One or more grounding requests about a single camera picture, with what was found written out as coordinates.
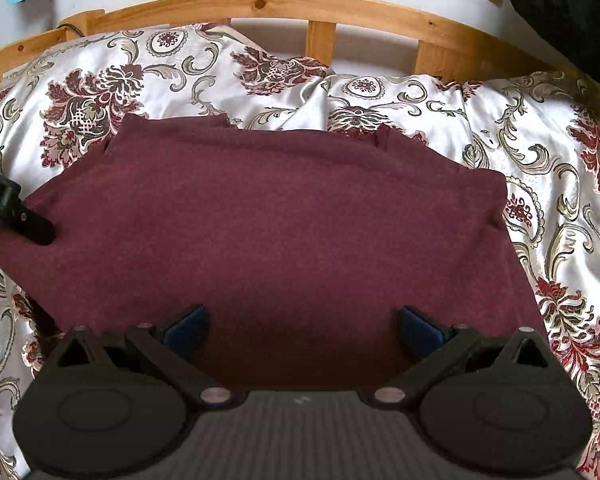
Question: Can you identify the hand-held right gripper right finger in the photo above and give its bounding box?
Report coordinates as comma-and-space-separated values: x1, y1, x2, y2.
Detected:
372, 305, 552, 408

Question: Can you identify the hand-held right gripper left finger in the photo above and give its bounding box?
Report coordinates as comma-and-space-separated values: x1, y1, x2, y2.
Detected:
47, 304, 237, 407

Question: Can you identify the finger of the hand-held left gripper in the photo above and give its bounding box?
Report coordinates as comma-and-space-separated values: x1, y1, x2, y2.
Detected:
11, 203, 57, 247

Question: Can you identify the maroon long-sleeve shirt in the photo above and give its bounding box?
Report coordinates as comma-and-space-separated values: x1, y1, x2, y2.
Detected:
0, 112, 548, 391

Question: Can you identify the floral satin bedspread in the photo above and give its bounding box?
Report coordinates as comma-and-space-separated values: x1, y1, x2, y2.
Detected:
0, 22, 600, 480

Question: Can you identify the black puffer jacket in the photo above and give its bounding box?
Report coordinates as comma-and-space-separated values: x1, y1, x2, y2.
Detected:
502, 0, 600, 108

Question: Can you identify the black cable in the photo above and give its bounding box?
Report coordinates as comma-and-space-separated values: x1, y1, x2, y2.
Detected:
56, 21, 88, 40

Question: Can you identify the wooden bed frame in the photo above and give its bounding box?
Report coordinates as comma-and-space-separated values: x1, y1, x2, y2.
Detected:
0, 0, 600, 111

